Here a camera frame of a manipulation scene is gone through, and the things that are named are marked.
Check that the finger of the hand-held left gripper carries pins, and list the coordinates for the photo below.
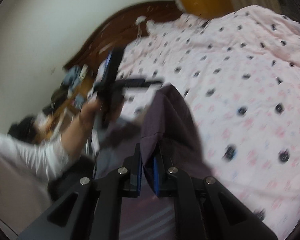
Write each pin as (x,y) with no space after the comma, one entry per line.
(140,83)
(113,62)

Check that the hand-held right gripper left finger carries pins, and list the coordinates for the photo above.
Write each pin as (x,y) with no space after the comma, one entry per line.
(139,177)

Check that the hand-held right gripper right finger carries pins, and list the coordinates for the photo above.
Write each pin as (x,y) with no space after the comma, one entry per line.
(156,177)

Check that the purple grey hooded jacket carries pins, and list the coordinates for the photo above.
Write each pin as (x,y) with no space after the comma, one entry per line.
(170,120)

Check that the person's left forearm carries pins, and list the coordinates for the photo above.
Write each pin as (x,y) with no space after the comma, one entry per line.
(40,155)

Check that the person's left hand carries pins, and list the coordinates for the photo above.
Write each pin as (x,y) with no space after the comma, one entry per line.
(88,112)

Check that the wooden nightstand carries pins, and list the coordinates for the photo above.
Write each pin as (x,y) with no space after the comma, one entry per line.
(86,83)

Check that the dark wooden headboard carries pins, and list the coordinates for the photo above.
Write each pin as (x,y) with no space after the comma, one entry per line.
(120,22)

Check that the grey blue bundle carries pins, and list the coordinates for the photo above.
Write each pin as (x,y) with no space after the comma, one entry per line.
(73,77)

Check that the dark bundle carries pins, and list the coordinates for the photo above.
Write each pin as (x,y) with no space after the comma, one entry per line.
(22,128)

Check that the pink printed duvet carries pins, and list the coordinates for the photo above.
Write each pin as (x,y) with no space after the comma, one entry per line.
(240,80)

